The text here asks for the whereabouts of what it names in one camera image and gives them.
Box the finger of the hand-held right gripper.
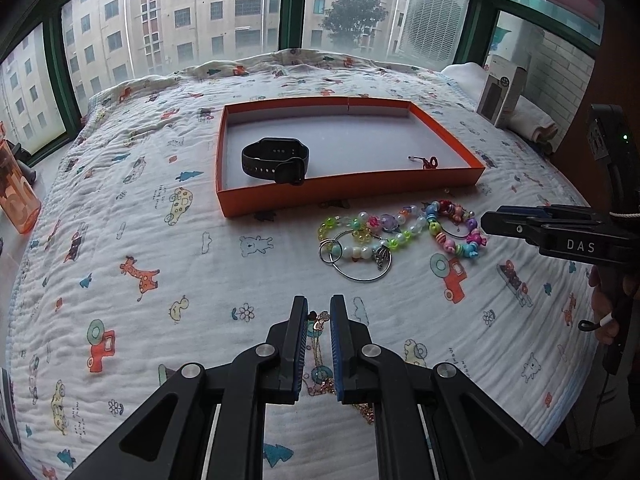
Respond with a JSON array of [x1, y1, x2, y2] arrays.
[[480, 210, 548, 257], [496, 203, 608, 226]]

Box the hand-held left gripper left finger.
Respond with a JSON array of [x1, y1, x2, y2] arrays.
[[65, 295, 308, 480]]

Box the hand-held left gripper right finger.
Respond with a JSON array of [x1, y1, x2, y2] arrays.
[[329, 294, 566, 480]]

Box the rose gold chain necklace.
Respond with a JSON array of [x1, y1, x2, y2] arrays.
[[299, 310, 377, 426]]

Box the bright candy bead bracelet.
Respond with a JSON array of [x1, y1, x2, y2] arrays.
[[422, 199, 490, 263]]

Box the silver crown charm earring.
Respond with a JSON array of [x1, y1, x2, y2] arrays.
[[372, 241, 394, 272]]

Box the pastel bead bracelet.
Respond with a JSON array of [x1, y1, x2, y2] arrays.
[[317, 203, 432, 263]]

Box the orange cardboard tray box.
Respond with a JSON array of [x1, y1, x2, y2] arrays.
[[215, 96, 487, 219]]

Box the person's right hand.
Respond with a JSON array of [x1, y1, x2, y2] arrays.
[[589, 266, 621, 346]]

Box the brown wooden panel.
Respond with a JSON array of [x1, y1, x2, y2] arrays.
[[550, 55, 613, 208]]

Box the folded white towel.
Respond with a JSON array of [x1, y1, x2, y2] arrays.
[[440, 61, 557, 143]]

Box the white and grey product box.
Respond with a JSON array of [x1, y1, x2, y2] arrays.
[[476, 53, 532, 128]]

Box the black smart watch band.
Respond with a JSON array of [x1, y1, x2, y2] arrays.
[[241, 137, 311, 186]]

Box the white cartoon printed blanket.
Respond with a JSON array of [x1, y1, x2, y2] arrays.
[[10, 47, 608, 480]]

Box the outdoor air conditioner unit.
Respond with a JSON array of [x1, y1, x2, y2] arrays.
[[395, 0, 471, 63]]

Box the green tree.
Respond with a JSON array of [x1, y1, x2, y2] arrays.
[[320, 0, 388, 51]]

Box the orange translucent container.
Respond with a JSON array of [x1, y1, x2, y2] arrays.
[[0, 122, 42, 235]]

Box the beige apartment building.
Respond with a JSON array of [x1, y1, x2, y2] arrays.
[[0, 0, 481, 156]]

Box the black cable with white tip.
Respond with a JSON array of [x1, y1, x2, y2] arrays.
[[579, 312, 615, 333]]

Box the green window frame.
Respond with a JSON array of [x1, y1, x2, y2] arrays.
[[0, 0, 601, 168]]

